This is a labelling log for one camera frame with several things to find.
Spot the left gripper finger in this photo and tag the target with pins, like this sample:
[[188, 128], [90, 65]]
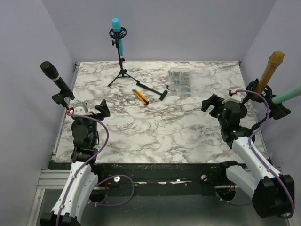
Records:
[[103, 115], [102, 107]]

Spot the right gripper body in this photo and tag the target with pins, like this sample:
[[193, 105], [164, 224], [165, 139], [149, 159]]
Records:
[[222, 121]]

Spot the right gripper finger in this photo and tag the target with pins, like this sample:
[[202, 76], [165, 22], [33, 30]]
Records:
[[215, 104], [204, 106]]

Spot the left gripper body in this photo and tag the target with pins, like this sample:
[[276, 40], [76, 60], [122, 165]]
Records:
[[91, 124]]

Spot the black clip microphone stand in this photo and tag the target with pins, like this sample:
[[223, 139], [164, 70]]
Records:
[[59, 98]]

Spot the black microphone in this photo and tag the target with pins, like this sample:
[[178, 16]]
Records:
[[52, 73]]

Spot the black tripod shock-mount stand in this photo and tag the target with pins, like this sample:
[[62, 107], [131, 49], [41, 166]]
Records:
[[115, 42]]

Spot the blue toy microphone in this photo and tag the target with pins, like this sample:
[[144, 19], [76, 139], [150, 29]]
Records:
[[116, 26]]

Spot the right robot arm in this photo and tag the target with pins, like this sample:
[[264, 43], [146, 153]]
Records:
[[271, 192]]

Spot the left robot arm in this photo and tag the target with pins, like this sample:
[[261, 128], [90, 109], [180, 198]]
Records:
[[69, 208]]

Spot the black clip stand right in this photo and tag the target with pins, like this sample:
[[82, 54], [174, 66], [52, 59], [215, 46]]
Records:
[[277, 111]]

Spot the green microphone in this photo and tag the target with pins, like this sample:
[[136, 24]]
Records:
[[287, 95]]

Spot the gold microphone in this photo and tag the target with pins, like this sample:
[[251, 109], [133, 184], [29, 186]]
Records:
[[274, 61]]

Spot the clear plastic screw box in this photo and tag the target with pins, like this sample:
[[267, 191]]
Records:
[[180, 82]]

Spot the yellow utility knife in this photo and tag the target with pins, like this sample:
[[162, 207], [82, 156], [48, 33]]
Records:
[[141, 97]]

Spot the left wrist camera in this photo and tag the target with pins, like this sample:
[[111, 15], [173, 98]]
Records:
[[79, 109]]

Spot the black round-base shock-mount stand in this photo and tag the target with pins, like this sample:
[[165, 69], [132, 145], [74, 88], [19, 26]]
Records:
[[250, 94]]

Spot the black T-handle tool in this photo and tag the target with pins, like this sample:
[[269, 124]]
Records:
[[162, 95]]

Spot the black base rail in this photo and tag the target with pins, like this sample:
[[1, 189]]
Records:
[[155, 179]]

